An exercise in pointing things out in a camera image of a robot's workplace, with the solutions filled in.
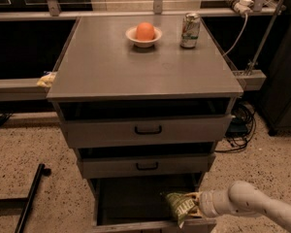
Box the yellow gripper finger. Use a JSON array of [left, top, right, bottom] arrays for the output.
[[185, 192, 202, 201], [188, 208, 202, 217]]

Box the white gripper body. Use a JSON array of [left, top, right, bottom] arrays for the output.
[[199, 189, 233, 217]]

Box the green jalapeno chip bag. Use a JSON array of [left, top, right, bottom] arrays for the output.
[[163, 192, 198, 228]]

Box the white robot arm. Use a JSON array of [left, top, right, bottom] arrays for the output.
[[185, 181, 291, 233]]

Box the bottom grey drawer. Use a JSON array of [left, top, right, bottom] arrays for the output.
[[88, 174, 216, 233]]

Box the grey drawer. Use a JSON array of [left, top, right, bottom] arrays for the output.
[[55, 98, 232, 149], [75, 142, 216, 179], [88, 174, 216, 233]]

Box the grey drawer cabinet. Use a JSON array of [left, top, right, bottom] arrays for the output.
[[46, 15, 244, 233]]

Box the middle grey drawer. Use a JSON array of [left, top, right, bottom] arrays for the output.
[[75, 142, 216, 179]]

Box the top grey drawer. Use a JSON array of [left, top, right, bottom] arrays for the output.
[[55, 98, 232, 149]]

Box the dark cabinet at right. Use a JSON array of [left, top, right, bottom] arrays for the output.
[[257, 0, 291, 136]]

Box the green white soda can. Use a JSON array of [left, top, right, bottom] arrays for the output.
[[180, 13, 201, 49]]

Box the orange fruit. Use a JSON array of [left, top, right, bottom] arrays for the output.
[[136, 22, 154, 41]]

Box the white ceramic bowl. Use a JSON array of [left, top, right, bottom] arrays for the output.
[[125, 26, 162, 49]]

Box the white power strip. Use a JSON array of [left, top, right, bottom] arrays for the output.
[[224, 0, 251, 16]]

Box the black cable bundle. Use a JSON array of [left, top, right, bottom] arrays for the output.
[[214, 99, 257, 153]]

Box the white power cable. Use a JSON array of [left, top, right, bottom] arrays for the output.
[[222, 13, 249, 58]]

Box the yellow sponge on rail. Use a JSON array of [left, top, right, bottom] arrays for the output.
[[37, 72, 56, 88]]

